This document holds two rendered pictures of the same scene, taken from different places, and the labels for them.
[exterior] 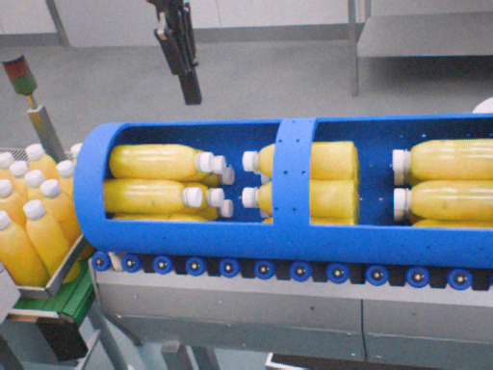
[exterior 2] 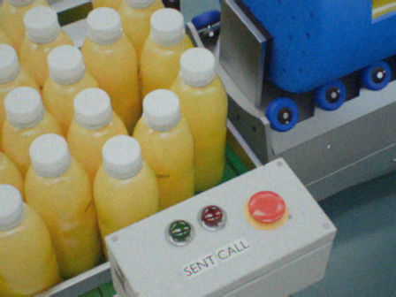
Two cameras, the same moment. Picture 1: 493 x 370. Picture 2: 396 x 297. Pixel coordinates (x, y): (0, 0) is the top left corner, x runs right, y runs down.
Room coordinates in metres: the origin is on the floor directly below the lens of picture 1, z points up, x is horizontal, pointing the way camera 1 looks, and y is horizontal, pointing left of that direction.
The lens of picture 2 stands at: (0.56, 0.91, 1.73)
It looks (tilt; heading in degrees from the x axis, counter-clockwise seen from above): 52 degrees down; 312
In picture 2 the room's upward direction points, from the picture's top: straight up
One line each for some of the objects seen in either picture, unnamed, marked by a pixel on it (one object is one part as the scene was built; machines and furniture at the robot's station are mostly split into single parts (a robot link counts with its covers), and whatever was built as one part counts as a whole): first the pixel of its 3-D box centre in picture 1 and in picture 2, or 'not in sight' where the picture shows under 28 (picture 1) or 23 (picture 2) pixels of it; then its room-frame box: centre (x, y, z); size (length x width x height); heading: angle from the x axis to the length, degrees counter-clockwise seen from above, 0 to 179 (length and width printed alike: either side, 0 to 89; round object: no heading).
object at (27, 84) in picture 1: (23, 81); not in sight; (1.47, 0.56, 1.18); 0.06 x 0.06 x 0.05
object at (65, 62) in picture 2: (1, 187); (65, 62); (1.07, 0.56, 1.10); 0.04 x 0.04 x 0.02
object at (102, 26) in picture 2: (34, 177); (103, 23); (1.09, 0.48, 1.10); 0.04 x 0.04 x 0.02
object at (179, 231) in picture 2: not in sight; (179, 230); (0.83, 0.63, 1.11); 0.02 x 0.02 x 0.01
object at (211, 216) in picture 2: not in sight; (212, 215); (0.82, 0.60, 1.11); 0.02 x 0.02 x 0.01
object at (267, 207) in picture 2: not in sight; (266, 208); (0.78, 0.56, 1.11); 0.04 x 0.04 x 0.01
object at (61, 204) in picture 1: (66, 222); (169, 85); (1.03, 0.44, 1.00); 0.07 x 0.07 x 0.20
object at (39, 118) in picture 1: (96, 245); not in sight; (1.47, 0.56, 0.55); 0.04 x 0.04 x 1.10; 71
